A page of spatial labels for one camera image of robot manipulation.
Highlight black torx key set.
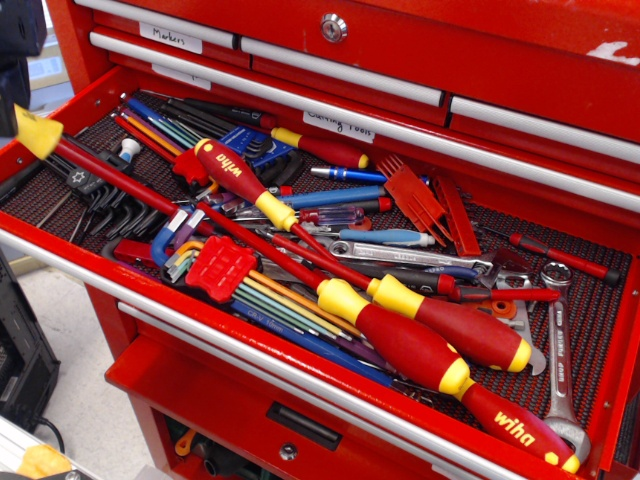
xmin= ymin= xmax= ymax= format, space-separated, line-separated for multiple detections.
xmin=37 ymin=153 xmax=164 ymax=244

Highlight large blue hex key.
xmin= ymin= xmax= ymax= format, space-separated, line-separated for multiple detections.
xmin=150 ymin=218 xmax=399 ymax=387

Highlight silver combination wrench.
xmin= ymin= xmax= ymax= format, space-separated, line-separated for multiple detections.
xmin=540 ymin=261 xmax=591 ymax=463

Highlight open red tool drawer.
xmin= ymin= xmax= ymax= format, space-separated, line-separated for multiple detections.
xmin=0 ymin=64 xmax=640 ymax=480

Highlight long red yellow Wiha screwdriver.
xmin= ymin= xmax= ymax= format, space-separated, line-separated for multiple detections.
xmin=197 ymin=202 xmax=581 ymax=473

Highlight rainbow hex key set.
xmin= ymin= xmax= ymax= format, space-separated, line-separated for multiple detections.
xmin=120 ymin=93 xmax=217 ymax=191
xmin=160 ymin=236 xmax=390 ymax=370

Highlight black red precision screwdriver back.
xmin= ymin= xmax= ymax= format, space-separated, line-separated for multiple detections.
xmin=168 ymin=98 xmax=277 ymax=129

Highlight clear handle small screwdriver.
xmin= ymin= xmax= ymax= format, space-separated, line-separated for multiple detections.
xmin=298 ymin=205 xmax=365 ymax=226

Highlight small red yellow screwdriver back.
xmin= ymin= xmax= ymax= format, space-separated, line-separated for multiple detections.
xmin=271 ymin=127 xmax=369 ymax=169

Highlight silver drawer lock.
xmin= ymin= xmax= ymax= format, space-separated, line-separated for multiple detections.
xmin=320 ymin=13 xmax=348 ymax=43

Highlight red yellow screwdriver lower middle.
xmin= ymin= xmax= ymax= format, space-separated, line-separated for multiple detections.
xmin=272 ymin=234 xmax=533 ymax=373

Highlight rainbow hex key set back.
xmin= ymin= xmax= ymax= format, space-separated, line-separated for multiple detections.
xmin=120 ymin=93 xmax=217 ymax=191

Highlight red yellow Wiha screwdriver centre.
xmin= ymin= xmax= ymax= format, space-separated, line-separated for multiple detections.
xmin=194 ymin=139 xmax=334 ymax=261

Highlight rainbow hex key set front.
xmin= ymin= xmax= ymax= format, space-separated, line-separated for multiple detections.
xmin=160 ymin=236 xmax=390 ymax=370

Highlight blue hex key holder set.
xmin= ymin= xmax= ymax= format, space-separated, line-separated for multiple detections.
xmin=219 ymin=126 xmax=304 ymax=187

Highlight white markers label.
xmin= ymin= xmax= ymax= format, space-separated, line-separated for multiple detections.
xmin=139 ymin=22 xmax=203 ymax=54

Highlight large red yellow screwdriver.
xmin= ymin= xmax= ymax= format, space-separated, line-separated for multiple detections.
xmin=14 ymin=105 xmax=195 ymax=225

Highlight blue handled tool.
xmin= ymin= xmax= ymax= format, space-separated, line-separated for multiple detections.
xmin=279 ymin=185 xmax=386 ymax=210

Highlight red metal tool chest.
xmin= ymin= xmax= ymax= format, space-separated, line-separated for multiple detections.
xmin=44 ymin=0 xmax=640 ymax=480

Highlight black box on floor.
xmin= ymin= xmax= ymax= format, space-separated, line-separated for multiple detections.
xmin=1 ymin=258 xmax=60 ymax=433

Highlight white cutting tools label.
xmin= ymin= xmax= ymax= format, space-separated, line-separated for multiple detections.
xmin=303 ymin=111 xmax=376 ymax=144

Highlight thin red black screwdriver right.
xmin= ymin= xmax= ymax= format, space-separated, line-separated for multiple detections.
xmin=507 ymin=233 xmax=621 ymax=286

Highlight blue metal pen tool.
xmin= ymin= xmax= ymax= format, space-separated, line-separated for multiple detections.
xmin=310 ymin=167 xmax=387 ymax=185

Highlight light blue white tool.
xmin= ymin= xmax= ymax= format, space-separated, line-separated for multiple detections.
xmin=339 ymin=229 xmax=436 ymax=247

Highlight thin red screwdriver shaft right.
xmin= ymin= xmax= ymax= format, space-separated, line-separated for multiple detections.
xmin=449 ymin=287 xmax=560 ymax=302

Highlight red plastic comb holder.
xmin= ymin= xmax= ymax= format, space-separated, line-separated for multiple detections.
xmin=376 ymin=155 xmax=481 ymax=257

